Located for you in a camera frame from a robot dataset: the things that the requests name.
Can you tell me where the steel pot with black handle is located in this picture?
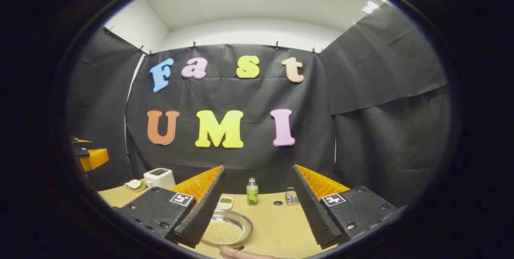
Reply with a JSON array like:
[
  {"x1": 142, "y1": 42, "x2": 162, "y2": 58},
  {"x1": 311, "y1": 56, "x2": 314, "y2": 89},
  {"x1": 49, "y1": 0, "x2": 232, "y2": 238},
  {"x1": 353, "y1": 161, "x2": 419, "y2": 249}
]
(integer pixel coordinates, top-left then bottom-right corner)
[{"x1": 201, "y1": 210, "x2": 254, "y2": 251}]

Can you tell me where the green tea bottle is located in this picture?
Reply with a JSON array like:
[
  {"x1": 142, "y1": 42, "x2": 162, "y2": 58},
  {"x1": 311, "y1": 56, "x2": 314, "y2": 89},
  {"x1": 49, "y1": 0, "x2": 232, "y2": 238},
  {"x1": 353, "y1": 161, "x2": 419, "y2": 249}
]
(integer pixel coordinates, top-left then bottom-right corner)
[{"x1": 246, "y1": 177, "x2": 259, "y2": 206}]

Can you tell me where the white toaster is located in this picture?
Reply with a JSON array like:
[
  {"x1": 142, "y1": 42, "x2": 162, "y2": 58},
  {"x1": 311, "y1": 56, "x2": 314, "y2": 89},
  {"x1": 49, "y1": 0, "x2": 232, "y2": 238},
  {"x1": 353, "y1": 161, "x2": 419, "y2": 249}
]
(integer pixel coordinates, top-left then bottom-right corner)
[{"x1": 143, "y1": 168, "x2": 176, "y2": 190}]

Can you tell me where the small tray with bread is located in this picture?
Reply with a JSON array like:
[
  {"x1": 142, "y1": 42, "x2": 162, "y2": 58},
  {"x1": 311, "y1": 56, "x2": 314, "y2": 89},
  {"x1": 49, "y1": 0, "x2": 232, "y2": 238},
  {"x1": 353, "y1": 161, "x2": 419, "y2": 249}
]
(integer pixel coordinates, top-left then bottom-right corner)
[{"x1": 124, "y1": 179, "x2": 147, "y2": 192}]

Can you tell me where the pile of soybeans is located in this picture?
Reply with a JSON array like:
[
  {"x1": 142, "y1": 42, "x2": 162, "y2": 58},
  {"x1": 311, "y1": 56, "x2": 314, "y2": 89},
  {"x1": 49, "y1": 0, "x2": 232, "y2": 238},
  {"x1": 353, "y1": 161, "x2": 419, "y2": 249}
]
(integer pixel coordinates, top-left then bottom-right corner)
[{"x1": 202, "y1": 221, "x2": 244, "y2": 245}]

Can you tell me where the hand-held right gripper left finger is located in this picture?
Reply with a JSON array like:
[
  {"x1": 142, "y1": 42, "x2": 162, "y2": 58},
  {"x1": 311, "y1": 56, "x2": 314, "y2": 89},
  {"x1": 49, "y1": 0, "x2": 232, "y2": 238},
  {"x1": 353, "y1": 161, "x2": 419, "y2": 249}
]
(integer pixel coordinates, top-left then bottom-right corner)
[{"x1": 114, "y1": 165, "x2": 226, "y2": 249}]

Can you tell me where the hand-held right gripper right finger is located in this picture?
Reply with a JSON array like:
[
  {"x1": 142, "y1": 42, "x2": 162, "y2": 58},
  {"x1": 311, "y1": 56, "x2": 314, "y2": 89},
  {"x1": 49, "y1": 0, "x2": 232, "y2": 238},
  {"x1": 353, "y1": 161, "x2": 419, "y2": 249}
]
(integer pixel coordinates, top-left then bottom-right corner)
[{"x1": 292, "y1": 164, "x2": 398, "y2": 250}]

